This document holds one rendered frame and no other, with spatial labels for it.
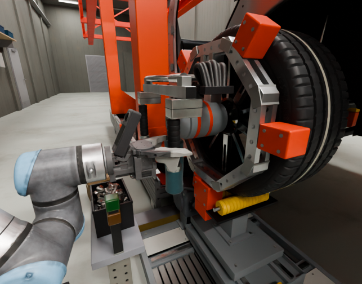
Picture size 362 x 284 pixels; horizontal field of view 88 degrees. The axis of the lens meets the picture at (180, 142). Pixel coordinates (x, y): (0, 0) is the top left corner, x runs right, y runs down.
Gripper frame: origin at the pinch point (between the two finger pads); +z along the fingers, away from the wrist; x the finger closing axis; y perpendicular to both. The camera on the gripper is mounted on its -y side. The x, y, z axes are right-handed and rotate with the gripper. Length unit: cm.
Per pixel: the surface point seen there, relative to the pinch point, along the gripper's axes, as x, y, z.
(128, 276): -25, 74, -16
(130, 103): -248, 16, 31
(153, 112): -55, 0, 9
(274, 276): 7, 68, 44
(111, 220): -5.4, 23.9, -20.4
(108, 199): -6.4, 16.9, -20.6
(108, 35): -248, -73, 9
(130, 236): -11.5, 37.9, -14.7
